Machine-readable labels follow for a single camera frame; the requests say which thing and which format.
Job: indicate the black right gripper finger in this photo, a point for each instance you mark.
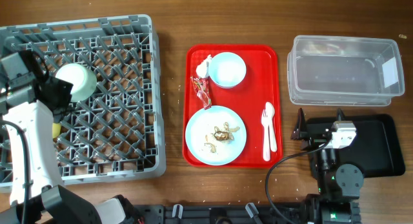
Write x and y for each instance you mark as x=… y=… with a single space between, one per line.
x=340 y=115
x=300 y=129

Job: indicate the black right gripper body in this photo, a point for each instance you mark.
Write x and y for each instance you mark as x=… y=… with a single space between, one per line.
x=315 y=140

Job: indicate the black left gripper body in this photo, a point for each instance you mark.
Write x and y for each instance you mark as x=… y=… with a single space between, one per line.
x=62 y=90

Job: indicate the light green bowl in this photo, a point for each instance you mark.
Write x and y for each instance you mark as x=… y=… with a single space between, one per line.
x=83 y=79

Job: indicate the yellow plastic cup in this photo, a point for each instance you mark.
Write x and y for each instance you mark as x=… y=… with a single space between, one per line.
x=56 y=129

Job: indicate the light blue bowl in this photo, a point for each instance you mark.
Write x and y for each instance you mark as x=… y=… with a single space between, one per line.
x=227 y=69

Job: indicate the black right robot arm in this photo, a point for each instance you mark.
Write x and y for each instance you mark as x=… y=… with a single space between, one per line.
x=339 y=184

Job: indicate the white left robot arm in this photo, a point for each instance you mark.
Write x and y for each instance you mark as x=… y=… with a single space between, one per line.
x=37 y=185

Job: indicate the grey dishwasher rack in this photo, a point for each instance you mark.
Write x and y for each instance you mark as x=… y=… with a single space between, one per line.
x=117 y=133

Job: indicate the white plastic fork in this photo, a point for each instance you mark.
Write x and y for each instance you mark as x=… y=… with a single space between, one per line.
x=266 y=140

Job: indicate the white plastic spoon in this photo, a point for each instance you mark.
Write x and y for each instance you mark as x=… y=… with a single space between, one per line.
x=270 y=112

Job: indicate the clear plastic bin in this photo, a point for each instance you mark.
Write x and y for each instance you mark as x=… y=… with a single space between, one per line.
x=344 y=71

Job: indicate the black plastic tray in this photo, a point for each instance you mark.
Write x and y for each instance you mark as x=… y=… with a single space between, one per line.
x=375 y=151

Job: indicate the red plastic tray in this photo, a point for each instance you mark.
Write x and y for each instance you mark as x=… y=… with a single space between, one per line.
x=247 y=99

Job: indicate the food scraps on plate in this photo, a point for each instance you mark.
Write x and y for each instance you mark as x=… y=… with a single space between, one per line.
x=221 y=136

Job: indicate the light blue plate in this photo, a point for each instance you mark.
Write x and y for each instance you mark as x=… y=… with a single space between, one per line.
x=202 y=123

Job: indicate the red snack wrapper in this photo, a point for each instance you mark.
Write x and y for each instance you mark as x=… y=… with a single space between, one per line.
x=201 y=88

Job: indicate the crumpled white tissue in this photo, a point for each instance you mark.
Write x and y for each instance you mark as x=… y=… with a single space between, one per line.
x=202 y=68

